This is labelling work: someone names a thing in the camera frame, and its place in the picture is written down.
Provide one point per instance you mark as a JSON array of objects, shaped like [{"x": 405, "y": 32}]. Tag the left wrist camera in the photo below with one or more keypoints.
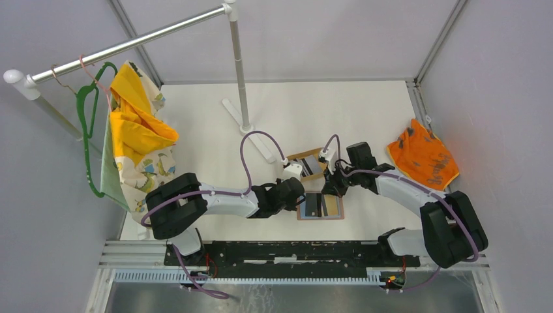
[{"x": 292, "y": 170}]

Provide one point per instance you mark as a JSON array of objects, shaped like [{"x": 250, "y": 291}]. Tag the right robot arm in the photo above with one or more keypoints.
[{"x": 450, "y": 229}]

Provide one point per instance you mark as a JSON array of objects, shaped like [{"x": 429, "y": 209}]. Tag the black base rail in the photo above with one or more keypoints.
[{"x": 300, "y": 259}]

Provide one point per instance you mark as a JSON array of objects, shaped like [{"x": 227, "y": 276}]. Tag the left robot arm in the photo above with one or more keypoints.
[{"x": 172, "y": 208}]

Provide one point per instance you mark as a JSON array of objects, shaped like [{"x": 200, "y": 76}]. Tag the orange cloth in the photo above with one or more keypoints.
[{"x": 421, "y": 156}]

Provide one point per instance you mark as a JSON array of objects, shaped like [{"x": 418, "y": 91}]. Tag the pink hanger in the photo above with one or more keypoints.
[{"x": 97, "y": 82}]

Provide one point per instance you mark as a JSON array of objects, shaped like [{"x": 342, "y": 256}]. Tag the tan oval tray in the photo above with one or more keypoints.
[{"x": 304, "y": 154}]

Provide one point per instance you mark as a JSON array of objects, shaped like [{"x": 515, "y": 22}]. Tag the yellow dinosaur print garment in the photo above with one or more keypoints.
[{"x": 142, "y": 143}]

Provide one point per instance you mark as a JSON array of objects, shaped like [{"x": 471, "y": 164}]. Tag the black card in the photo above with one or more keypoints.
[{"x": 313, "y": 205}]

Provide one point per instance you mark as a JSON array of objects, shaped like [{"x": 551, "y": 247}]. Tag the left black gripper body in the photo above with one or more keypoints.
[{"x": 287, "y": 207}]

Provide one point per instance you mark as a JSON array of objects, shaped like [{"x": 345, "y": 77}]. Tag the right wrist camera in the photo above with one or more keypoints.
[{"x": 328, "y": 156}]

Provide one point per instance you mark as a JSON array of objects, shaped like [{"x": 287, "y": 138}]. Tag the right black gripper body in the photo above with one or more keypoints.
[{"x": 340, "y": 182}]

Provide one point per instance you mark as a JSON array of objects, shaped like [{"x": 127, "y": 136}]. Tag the white cable duct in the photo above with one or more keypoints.
[{"x": 179, "y": 277}]

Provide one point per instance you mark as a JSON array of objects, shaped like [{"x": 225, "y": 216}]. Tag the green hanger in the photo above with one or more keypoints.
[{"x": 88, "y": 126}]

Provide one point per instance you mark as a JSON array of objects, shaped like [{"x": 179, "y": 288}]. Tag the silver striped card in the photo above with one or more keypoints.
[{"x": 311, "y": 166}]

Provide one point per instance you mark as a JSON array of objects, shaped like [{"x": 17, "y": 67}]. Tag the metal clothes rack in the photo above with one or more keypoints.
[{"x": 27, "y": 85}]

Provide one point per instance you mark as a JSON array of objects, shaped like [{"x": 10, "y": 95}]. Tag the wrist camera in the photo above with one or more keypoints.
[
  {"x": 328, "y": 156},
  {"x": 292, "y": 170}
]

